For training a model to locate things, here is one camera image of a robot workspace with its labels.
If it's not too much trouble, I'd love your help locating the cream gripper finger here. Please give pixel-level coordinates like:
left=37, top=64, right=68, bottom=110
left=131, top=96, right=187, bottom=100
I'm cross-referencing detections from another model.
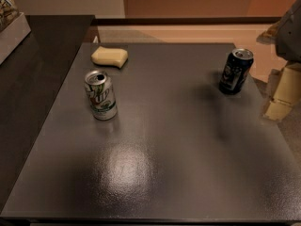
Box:
left=256, top=22, right=279, bottom=44
left=263, top=61, right=301, bottom=121

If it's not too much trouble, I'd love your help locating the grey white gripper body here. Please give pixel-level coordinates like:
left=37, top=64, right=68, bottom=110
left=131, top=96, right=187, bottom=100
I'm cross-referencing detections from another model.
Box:
left=275, top=0, right=301, bottom=62

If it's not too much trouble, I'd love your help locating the dark blue pepsi can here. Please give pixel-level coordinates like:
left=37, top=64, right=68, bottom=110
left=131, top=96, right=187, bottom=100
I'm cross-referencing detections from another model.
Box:
left=219, top=48, right=254, bottom=94

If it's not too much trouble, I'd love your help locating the white green 7up can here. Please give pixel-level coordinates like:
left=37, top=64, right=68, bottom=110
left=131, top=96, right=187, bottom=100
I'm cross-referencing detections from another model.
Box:
left=85, top=70, right=118, bottom=121

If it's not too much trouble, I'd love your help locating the yellow sponge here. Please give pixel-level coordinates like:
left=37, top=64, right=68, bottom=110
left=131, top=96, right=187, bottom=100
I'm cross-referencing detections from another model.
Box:
left=91, top=46, right=128, bottom=69

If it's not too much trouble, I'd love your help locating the dark side counter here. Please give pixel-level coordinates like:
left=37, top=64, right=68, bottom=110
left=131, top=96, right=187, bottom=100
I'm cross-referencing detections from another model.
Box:
left=0, top=15, right=94, bottom=211

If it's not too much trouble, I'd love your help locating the white box with snacks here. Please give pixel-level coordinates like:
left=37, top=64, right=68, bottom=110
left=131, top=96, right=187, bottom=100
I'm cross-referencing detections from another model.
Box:
left=0, top=0, right=31, bottom=64

